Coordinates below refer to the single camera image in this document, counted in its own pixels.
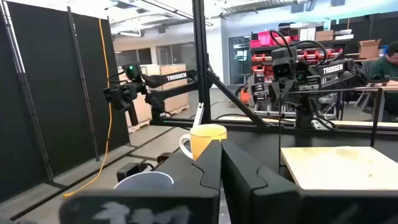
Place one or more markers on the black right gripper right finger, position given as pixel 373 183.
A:
pixel 280 205

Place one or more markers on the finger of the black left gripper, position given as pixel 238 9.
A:
pixel 274 94
pixel 294 97

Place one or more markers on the black room divider panel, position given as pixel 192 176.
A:
pixel 46 93

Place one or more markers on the wooden desk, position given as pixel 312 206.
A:
pixel 385 86

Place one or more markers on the grey mug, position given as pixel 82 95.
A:
pixel 146 182

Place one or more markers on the white boxes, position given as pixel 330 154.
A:
pixel 343 34

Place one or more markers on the orange fruit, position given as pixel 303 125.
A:
pixel 205 140

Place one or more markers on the black aluminium table frame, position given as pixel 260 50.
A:
pixel 200 62

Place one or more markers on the closed cardboard box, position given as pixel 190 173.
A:
pixel 324 35

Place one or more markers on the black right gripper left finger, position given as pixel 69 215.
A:
pixel 140 208

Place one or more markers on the open cardboard box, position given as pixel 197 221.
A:
pixel 369 49

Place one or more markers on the silver metal brace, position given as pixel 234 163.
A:
pixel 198 115

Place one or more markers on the black power adapter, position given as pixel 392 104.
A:
pixel 130 171

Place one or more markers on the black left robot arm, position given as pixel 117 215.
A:
pixel 332 69

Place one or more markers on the black cabinet with white labels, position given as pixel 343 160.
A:
pixel 258 92

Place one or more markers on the storage rack with red bins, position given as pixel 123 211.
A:
pixel 264 40

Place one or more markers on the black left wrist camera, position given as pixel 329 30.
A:
pixel 283 60

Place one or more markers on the person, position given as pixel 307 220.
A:
pixel 387 67

